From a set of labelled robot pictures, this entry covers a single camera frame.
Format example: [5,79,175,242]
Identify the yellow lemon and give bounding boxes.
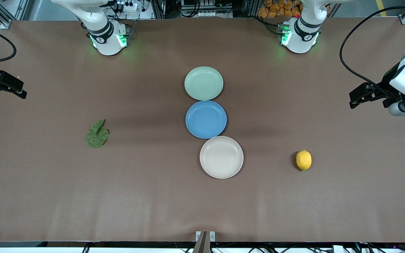
[296,150,312,171]

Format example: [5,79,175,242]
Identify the green lettuce leaf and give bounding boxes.
[86,119,110,148]

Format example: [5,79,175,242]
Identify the orange snack packet pile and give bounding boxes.
[258,0,302,19]

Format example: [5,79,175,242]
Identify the white power strip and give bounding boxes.
[116,1,140,13]

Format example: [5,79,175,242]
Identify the white bowl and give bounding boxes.
[199,136,244,179]

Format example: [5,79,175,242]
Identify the blue plate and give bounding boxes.
[185,100,227,139]

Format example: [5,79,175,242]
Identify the pale green plate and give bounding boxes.
[184,66,224,101]

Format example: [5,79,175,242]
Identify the long black arm cable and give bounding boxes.
[340,6,405,96]

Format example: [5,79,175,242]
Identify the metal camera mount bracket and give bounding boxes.
[193,231,216,253]

